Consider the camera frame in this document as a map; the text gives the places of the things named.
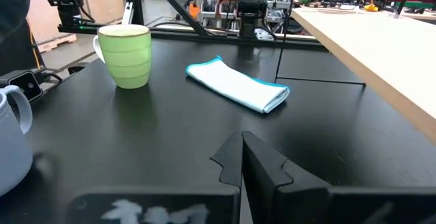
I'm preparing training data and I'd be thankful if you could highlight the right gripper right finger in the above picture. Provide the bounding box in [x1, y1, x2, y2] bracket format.
[242, 130, 436, 224]

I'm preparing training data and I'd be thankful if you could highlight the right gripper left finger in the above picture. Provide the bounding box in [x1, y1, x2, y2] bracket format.
[64, 131, 243, 224]

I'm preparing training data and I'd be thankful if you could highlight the green ceramic mug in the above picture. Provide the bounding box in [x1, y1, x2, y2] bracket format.
[92, 24, 153, 90]

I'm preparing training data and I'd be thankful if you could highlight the grey ceramic mug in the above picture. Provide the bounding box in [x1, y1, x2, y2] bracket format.
[0, 84, 34, 197]

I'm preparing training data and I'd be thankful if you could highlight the red bin storage rack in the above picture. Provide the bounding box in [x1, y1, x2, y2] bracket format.
[183, 0, 297, 27]

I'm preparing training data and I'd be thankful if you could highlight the orange power tool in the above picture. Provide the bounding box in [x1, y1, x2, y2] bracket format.
[188, 2, 202, 19]

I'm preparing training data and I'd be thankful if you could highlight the light blue folded cloth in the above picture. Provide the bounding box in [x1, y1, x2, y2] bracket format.
[185, 55, 291, 114]

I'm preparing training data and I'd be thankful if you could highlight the wooden workbench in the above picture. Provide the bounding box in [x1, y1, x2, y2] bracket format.
[296, 0, 436, 21]

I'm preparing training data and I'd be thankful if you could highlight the wooden pallet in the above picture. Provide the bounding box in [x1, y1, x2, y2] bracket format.
[36, 33, 78, 54]

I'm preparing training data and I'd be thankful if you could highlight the black partition panel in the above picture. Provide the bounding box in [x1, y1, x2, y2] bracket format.
[0, 19, 46, 77]

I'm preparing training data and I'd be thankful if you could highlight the person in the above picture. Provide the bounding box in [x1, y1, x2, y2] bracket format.
[0, 0, 31, 44]

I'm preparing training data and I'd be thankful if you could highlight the white frame bracket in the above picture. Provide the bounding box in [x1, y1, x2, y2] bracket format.
[121, 1, 134, 26]

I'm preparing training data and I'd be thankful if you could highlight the black cube camera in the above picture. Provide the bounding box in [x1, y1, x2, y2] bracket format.
[0, 69, 44, 104]

